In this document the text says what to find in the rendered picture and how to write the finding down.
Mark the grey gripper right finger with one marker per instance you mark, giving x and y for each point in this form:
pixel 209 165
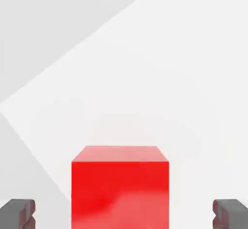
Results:
pixel 232 215

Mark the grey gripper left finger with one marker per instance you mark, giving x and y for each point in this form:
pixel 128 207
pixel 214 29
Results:
pixel 15 215

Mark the small red cube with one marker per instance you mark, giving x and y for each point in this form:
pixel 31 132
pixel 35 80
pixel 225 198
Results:
pixel 120 190

